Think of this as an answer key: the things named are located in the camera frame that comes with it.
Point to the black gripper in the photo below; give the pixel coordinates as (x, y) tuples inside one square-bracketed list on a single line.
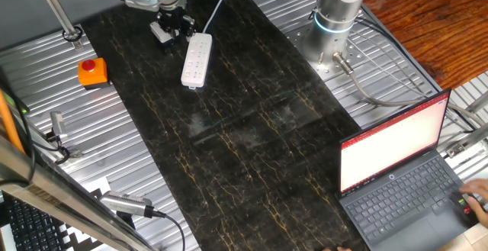
[(171, 18)]

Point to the white four-socket power strip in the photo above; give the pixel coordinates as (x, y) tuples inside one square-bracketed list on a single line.
[(196, 62)]

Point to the person left hand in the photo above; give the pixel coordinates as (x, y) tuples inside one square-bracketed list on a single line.
[(337, 249)]

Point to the person right hand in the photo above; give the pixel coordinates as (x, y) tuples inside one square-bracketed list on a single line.
[(479, 201)]

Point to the grey box red button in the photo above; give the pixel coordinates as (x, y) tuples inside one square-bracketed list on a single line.
[(158, 31)]

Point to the orange box red button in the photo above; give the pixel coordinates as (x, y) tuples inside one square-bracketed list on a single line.
[(92, 72)]

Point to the black marble pattern mat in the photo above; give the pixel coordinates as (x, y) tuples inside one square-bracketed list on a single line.
[(228, 136)]

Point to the silver stand pole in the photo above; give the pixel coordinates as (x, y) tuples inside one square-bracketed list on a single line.
[(57, 10)]

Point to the black white fiducial marker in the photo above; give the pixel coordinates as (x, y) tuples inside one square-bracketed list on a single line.
[(97, 188)]

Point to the dark device green light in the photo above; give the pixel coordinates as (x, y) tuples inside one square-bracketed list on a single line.
[(11, 98)]

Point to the orange pole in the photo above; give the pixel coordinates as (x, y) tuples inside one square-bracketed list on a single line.
[(9, 125)]

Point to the dark grey laptop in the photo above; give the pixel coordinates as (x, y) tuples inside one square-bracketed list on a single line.
[(389, 148)]

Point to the black keyboard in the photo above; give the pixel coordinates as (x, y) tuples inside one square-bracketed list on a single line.
[(30, 228)]

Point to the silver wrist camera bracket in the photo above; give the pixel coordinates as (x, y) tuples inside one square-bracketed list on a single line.
[(143, 2)]

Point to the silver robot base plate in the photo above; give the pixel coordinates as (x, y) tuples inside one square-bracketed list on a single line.
[(301, 37)]

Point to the silver camera on bracket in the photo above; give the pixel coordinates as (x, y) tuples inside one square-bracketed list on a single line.
[(58, 123)]

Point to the silver depth camera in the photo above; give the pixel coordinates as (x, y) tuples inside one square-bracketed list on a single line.
[(126, 203)]

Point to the metal frame beam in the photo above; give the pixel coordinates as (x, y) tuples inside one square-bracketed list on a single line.
[(57, 197)]

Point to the aluminium frame rail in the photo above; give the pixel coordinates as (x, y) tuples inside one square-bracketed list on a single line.
[(472, 136)]

